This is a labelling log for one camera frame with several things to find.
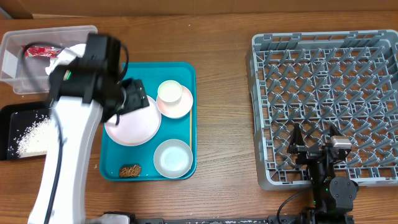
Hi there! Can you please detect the wooden chopstick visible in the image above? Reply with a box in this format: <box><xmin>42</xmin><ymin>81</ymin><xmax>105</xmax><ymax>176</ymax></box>
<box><xmin>189</xmin><ymin>109</ymin><xmax>193</xmax><ymax>150</ymax></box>

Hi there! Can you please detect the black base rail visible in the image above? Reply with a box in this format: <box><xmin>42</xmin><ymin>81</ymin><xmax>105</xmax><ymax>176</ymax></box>
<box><xmin>133</xmin><ymin>217</ymin><xmax>302</xmax><ymax>224</ymax></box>

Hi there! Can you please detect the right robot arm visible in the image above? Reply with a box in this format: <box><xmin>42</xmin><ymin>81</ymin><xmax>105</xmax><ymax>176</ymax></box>
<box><xmin>277</xmin><ymin>123</ymin><xmax>359</xmax><ymax>223</ymax></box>

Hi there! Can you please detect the pink saucer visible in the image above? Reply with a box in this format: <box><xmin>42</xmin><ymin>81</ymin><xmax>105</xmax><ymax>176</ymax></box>
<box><xmin>156</xmin><ymin>86</ymin><xmax>194</xmax><ymax>119</ymax></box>

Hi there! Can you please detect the grey dishwasher rack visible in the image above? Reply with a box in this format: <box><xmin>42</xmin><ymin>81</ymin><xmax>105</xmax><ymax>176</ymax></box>
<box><xmin>246</xmin><ymin>30</ymin><xmax>397</xmax><ymax>190</ymax></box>

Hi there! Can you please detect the brown food piece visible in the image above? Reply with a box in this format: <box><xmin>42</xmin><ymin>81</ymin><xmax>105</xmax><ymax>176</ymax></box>
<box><xmin>119</xmin><ymin>164</ymin><xmax>142</xmax><ymax>178</ymax></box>

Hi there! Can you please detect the grey small bowl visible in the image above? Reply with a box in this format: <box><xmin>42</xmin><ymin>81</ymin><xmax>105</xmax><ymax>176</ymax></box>
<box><xmin>154</xmin><ymin>139</ymin><xmax>193</xmax><ymax>179</ymax></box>

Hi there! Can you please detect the red snack wrapper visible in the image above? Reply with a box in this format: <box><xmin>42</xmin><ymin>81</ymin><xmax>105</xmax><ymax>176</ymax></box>
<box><xmin>24</xmin><ymin>45</ymin><xmax>63</xmax><ymax>58</ymax></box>

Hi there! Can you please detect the rice pile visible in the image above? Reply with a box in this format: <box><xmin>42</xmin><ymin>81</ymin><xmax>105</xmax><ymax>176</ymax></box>
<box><xmin>17</xmin><ymin>118</ymin><xmax>58</xmax><ymax>158</ymax></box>

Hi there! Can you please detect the white napkin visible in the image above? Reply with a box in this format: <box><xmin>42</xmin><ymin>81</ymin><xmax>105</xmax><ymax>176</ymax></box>
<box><xmin>45</xmin><ymin>58</ymin><xmax>62</xmax><ymax>75</ymax></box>
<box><xmin>57</xmin><ymin>44</ymin><xmax>86</xmax><ymax>61</ymax></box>

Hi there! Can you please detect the teal serving tray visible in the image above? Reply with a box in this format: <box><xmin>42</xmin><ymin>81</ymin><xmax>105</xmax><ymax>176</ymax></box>
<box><xmin>99</xmin><ymin>62</ymin><xmax>197</xmax><ymax>181</ymax></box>

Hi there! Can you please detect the small white cup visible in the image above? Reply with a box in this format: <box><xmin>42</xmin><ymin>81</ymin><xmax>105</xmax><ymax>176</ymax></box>
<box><xmin>157</xmin><ymin>80</ymin><xmax>183</xmax><ymax>103</ymax></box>

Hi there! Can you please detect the clear plastic bin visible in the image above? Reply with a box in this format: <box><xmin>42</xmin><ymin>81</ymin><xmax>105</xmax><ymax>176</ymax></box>
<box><xmin>1</xmin><ymin>26</ymin><xmax>98</xmax><ymax>95</ymax></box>

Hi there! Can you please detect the large pink plate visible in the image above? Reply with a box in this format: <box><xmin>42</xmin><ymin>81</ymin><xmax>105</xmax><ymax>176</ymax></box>
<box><xmin>104</xmin><ymin>96</ymin><xmax>162</xmax><ymax>146</ymax></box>

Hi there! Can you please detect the black rectangular tray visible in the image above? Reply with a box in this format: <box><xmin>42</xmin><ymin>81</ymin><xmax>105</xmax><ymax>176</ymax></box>
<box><xmin>1</xmin><ymin>101</ymin><xmax>50</xmax><ymax>161</ymax></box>

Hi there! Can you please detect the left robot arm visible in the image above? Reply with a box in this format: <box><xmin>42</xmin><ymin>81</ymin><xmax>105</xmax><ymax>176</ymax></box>
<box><xmin>28</xmin><ymin>57</ymin><xmax>149</xmax><ymax>223</ymax></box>

